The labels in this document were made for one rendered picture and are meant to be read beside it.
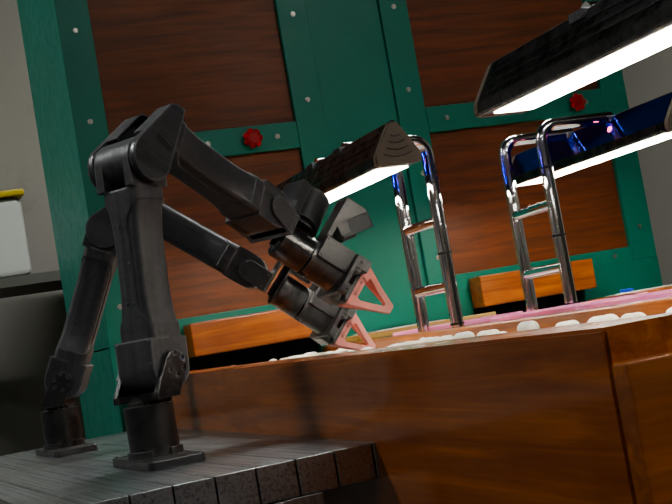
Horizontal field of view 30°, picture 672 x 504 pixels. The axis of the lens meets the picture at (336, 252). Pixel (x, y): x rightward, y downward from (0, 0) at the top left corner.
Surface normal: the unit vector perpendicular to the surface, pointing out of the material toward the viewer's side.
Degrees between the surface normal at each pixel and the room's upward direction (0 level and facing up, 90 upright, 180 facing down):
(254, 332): 90
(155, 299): 83
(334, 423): 90
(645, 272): 90
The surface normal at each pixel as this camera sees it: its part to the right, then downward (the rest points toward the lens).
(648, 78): -0.91, 0.13
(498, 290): 0.34, -0.11
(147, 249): 0.74, -0.17
